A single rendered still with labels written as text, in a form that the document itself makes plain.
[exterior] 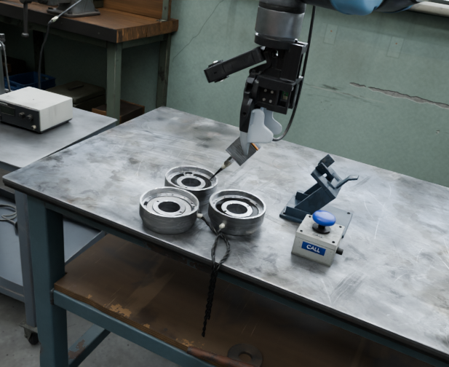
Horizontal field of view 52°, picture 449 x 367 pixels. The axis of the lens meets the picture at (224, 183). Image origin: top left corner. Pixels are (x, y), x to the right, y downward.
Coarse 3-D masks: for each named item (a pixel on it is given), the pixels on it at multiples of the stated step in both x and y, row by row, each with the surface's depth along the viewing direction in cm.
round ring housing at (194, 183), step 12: (180, 168) 94; (192, 168) 95; (204, 168) 95; (168, 180) 88; (180, 180) 91; (192, 180) 93; (216, 180) 91; (192, 192) 86; (204, 192) 87; (204, 204) 90
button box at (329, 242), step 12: (300, 228) 78; (312, 228) 79; (336, 228) 80; (300, 240) 77; (312, 240) 76; (324, 240) 76; (336, 240) 76; (300, 252) 78; (312, 252) 77; (324, 252) 76; (336, 252) 79; (324, 264) 77
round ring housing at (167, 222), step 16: (144, 192) 83; (160, 192) 86; (176, 192) 86; (144, 208) 78; (160, 208) 83; (176, 208) 84; (192, 208) 83; (144, 224) 81; (160, 224) 77; (176, 224) 78; (192, 224) 82
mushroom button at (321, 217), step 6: (318, 210) 79; (324, 210) 79; (312, 216) 78; (318, 216) 77; (324, 216) 77; (330, 216) 77; (318, 222) 76; (324, 222) 76; (330, 222) 76; (324, 228) 78
